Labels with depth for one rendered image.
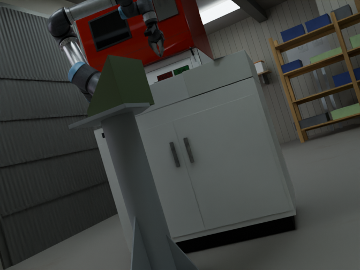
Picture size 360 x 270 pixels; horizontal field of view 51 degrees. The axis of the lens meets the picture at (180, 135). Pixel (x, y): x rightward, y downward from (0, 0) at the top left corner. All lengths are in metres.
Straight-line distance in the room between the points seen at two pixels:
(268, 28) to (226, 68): 7.22
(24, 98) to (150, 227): 2.96
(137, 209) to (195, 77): 0.77
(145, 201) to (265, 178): 0.65
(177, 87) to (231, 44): 7.36
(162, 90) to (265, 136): 0.61
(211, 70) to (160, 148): 0.50
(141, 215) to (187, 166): 0.47
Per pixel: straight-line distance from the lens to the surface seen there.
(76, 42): 2.22
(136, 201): 1.71
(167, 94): 2.07
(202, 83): 2.02
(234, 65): 2.00
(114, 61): 1.71
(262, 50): 9.16
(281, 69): 7.57
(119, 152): 1.71
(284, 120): 9.01
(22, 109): 4.34
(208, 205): 2.06
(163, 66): 2.75
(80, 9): 2.14
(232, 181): 2.01
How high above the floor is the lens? 0.57
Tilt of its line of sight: 2 degrees up
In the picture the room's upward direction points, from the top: 17 degrees counter-clockwise
